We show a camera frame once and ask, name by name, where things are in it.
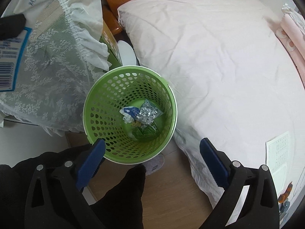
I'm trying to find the blue white milk carton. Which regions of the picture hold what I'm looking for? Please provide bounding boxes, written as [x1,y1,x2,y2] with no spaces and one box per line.
[0,27,32,92]

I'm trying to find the yellow snack wrapper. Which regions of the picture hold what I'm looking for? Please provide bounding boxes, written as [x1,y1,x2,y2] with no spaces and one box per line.
[131,120,142,127]

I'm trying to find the green wrapper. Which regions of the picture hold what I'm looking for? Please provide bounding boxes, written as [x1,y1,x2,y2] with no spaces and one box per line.
[132,122,160,142]

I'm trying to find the blue white wrapper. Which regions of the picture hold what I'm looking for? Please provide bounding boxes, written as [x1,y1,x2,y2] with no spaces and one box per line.
[119,106,140,123]

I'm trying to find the silver foil ball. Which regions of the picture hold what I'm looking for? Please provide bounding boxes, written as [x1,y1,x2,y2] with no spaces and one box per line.
[136,99,163,125]

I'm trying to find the white lace table cover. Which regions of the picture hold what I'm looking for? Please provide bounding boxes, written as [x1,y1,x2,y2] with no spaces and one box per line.
[1,0,110,135]

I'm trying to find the white paper sheet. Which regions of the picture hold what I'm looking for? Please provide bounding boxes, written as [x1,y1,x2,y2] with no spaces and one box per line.
[265,131,291,195]

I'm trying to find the black trouser leg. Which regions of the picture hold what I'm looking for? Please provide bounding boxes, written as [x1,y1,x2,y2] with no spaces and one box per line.
[1,145,146,228]

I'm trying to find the green cardboard box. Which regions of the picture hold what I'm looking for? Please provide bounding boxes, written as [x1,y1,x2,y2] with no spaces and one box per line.
[100,21,123,70]

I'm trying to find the green plastic waste basket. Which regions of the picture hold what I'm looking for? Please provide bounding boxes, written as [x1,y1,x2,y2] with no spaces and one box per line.
[83,66,177,165]

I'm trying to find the folded pink quilt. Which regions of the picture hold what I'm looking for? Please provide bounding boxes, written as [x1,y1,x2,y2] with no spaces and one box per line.
[275,4,305,85]

